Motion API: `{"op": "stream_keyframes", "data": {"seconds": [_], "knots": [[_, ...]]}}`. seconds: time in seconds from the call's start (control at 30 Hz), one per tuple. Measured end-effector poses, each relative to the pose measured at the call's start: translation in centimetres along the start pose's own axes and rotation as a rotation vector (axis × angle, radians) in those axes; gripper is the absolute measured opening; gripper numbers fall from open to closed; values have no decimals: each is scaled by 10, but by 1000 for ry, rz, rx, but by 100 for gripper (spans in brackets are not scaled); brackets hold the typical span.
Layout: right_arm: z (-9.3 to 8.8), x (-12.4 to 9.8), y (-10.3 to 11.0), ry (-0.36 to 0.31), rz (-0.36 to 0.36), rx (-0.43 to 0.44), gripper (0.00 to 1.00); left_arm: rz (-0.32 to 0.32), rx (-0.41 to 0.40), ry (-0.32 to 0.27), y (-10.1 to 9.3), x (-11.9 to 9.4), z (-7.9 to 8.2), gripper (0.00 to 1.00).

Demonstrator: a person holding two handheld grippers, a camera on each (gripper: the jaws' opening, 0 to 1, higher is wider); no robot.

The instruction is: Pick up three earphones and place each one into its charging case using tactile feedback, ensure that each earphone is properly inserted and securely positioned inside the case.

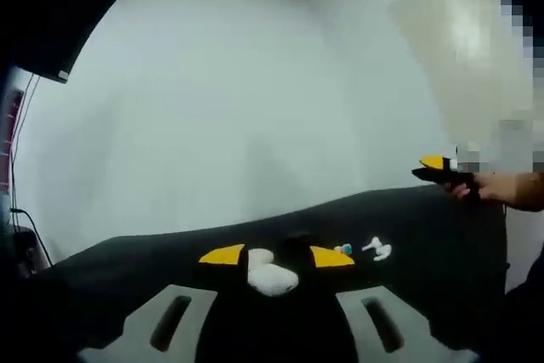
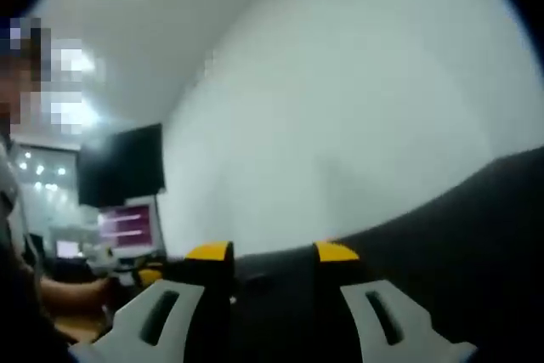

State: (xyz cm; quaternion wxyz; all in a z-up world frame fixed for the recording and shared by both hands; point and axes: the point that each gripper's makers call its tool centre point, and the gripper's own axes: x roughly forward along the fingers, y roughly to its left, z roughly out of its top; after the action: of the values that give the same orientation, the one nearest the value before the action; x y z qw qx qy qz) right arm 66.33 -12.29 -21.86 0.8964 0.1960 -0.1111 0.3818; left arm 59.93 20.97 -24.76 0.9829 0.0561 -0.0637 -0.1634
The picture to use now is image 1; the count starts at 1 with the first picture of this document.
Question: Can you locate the beige panel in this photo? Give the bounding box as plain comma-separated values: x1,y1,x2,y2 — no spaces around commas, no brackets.
390,0,532,134

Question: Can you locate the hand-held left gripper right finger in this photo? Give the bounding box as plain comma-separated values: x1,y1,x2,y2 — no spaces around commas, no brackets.
303,246,479,363

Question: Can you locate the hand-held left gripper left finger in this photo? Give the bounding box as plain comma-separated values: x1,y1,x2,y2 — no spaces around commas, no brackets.
78,243,250,363

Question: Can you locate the person's right hand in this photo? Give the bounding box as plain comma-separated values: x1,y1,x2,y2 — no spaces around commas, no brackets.
442,172,509,207

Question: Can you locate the purple lit screen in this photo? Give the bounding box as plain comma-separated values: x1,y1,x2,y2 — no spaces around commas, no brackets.
0,88,25,192

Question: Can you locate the white oval charging case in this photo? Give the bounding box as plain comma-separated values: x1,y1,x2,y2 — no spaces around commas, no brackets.
246,247,299,298

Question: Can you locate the black flat device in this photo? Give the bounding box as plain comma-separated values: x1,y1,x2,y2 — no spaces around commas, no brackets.
11,226,44,280

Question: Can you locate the black table cloth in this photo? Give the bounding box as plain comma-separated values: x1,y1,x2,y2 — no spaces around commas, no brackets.
16,186,511,363

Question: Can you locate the black wall monitor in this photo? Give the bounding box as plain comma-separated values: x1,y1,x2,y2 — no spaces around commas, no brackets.
12,0,128,84

